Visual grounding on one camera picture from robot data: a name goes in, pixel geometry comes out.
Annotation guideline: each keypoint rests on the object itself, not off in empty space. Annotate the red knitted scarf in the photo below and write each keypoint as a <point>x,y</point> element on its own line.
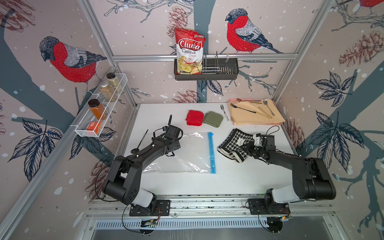
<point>194,118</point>

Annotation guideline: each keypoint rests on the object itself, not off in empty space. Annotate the beige tongs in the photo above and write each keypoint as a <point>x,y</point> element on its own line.
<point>258,106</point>

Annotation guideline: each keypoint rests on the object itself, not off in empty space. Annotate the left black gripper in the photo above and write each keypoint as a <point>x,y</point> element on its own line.
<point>177,144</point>

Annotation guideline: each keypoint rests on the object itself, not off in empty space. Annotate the beige spice jar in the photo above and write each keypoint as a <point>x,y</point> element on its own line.
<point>114,81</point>
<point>107,91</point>

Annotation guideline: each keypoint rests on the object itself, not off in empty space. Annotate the silver spoon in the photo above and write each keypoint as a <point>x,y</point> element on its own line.
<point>265,102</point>

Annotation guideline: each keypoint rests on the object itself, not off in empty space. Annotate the white handled fork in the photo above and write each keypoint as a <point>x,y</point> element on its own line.
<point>226,116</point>

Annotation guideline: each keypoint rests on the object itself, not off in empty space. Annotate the clear plastic vacuum bag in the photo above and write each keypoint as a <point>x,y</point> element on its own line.
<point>194,156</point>

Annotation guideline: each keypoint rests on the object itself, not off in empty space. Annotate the beige spice jar middle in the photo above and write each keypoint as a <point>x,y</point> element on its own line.
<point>107,91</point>

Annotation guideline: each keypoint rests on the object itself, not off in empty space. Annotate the gold spoon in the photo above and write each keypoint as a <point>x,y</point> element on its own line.
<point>250,101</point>

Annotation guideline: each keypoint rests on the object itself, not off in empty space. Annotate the olive green knitted scarf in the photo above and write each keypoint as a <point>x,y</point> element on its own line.
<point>213,119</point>

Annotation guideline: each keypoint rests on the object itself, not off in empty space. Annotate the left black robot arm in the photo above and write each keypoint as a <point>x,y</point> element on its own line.
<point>123,182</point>

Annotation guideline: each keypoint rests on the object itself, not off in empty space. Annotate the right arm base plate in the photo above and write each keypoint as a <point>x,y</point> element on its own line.
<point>259,206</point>

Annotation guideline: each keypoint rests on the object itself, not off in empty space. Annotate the orange spice jar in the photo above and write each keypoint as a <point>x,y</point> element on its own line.
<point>98,109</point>

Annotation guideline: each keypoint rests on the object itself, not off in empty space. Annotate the beige cloth napkin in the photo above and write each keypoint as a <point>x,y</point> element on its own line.
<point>241,117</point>

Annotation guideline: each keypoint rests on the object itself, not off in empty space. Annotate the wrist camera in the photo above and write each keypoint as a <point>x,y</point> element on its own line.
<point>173,131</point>
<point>264,140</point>

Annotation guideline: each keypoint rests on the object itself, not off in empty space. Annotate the clear acrylic wall shelf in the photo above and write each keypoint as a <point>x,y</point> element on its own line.
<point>105,133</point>

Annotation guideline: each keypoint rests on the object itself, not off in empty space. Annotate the red Chuba chips bag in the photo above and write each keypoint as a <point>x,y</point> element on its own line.
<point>189,50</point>

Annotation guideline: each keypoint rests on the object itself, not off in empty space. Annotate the black white houndstooth scarf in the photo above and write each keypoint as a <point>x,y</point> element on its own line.
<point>232,149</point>

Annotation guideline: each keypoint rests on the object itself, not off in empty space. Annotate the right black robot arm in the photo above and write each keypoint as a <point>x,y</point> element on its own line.
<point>310,177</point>

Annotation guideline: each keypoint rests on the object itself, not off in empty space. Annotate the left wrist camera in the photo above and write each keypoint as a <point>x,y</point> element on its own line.
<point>173,131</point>

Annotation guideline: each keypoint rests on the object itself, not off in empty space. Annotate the black fork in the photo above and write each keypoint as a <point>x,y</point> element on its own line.
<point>236,107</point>

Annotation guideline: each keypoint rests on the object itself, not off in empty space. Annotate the pink tray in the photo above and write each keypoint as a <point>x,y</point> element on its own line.
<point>235,101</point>

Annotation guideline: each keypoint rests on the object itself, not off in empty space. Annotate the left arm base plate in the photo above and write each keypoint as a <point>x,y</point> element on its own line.
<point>156,208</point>

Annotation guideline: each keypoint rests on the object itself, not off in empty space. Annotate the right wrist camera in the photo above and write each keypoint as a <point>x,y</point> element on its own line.
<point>264,140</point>

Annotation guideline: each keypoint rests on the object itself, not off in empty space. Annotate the small orange box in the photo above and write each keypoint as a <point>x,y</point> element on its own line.
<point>94,127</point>

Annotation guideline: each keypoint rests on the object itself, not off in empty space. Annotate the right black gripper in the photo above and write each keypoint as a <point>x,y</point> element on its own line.
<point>249,148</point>

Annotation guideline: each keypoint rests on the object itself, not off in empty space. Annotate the black wall basket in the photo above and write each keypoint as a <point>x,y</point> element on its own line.
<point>213,69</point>

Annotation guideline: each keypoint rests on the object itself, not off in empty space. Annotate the beige spice jar rear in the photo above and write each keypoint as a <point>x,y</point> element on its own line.
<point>114,81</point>

